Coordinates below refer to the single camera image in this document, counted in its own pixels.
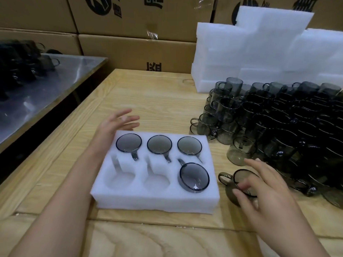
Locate person's right hand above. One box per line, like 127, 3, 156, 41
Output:
232, 158, 295, 238

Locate dark mugs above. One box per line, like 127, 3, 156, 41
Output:
0, 40, 61, 101

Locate stack of white foam trays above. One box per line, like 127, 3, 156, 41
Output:
190, 5, 343, 94

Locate smoky grey glass cup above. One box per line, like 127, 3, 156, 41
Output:
218, 169, 262, 206
177, 136, 203, 163
146, 135, 173, 163
115, 133, 143, 161
177, 157, 210, 193

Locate pile of smoky glass mugs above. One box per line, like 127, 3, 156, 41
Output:
189, 77, 343, 208

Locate person's left hand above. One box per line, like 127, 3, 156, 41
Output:
92, 109, 140, 156

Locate white grooved foam tray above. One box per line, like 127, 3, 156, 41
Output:
90, 130, 220, 215

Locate stainless steel table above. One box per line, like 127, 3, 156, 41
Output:
0, 54, 108, 154

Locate person's left forearm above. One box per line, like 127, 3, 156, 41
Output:
9, 144, 113, 257

